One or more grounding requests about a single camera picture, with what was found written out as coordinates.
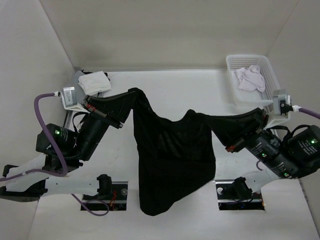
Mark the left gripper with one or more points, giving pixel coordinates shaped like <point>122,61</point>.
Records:
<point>115,112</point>

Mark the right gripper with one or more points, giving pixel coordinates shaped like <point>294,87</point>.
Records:
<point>234,130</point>

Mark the black tank top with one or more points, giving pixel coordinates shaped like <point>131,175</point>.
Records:
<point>175,158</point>

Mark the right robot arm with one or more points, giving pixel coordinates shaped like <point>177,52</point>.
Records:
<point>286,154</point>

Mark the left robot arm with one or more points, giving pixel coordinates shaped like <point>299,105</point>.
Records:
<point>63,151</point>

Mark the folded white tank top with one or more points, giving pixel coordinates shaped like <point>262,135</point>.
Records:
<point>94,83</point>

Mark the folded grey tank top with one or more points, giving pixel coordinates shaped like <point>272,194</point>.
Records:
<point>74,82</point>

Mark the crumpled white garment in basket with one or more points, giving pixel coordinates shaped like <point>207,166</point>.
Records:
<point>250,79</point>

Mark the white plastic mesh basket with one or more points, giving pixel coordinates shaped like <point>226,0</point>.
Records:
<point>255,98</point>

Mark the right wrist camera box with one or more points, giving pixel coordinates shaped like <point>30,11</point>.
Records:
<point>279,112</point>

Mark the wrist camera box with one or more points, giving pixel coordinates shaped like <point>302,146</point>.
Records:
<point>279,112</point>
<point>71,100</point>

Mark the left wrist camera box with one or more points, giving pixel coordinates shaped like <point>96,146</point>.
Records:
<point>71,100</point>

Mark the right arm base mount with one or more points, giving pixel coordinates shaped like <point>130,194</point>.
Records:
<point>234,195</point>

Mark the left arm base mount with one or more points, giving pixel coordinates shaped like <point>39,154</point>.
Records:
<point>112,197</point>

